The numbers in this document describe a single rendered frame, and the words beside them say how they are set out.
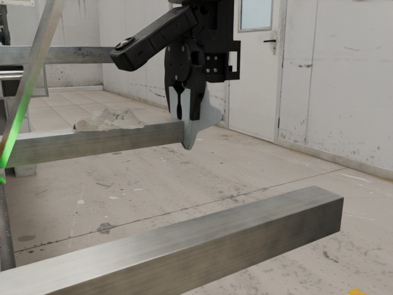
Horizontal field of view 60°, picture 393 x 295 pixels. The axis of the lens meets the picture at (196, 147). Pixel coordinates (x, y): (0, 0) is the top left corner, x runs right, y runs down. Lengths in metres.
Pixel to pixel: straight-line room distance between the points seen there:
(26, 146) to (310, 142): 3.17
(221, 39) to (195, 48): 0.06
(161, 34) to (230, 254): 0.29
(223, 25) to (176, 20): 0.07
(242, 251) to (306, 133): 3.26
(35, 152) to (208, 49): 0.24
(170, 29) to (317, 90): 2.96
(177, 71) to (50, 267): 0.33
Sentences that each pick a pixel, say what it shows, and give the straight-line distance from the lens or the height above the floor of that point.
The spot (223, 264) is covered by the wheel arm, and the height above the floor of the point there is 0.82.
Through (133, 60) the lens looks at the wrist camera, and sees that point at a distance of 0.42.
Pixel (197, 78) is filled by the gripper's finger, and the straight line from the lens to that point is 0.44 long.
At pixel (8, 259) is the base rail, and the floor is 0.70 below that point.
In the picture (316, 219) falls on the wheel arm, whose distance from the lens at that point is 0.27.
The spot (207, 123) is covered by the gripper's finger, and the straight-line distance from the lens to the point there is 0.48.
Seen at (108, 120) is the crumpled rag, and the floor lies 0.87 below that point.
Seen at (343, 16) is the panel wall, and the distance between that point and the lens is 3.23.
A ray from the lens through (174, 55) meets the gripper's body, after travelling 0.47.
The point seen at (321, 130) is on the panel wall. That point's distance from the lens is 3.35.
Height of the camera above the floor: 0.95
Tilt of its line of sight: 15 degrees down
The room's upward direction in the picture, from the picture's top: straight up
